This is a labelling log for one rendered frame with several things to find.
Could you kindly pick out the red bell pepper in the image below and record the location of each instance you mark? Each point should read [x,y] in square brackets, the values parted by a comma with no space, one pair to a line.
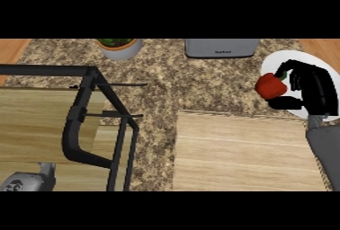
[270,86]

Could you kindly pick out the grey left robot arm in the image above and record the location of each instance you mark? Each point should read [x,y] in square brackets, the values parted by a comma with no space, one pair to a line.
[27,179]

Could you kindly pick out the white plate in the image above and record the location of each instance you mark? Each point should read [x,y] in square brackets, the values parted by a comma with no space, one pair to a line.
[283,60]

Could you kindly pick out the grey potted plant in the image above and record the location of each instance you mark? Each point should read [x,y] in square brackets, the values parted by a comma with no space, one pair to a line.
[121,47]

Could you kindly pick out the pale wooden shelf board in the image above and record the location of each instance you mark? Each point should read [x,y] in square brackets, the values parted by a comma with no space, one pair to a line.
[36,125]

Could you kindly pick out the grey appliance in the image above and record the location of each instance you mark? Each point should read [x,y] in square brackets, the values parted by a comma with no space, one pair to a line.
[221,48]

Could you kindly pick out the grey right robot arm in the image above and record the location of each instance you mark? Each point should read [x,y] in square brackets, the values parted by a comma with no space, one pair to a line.
[328,146]

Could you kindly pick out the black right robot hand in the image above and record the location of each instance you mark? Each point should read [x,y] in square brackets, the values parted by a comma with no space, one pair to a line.
[319,90]

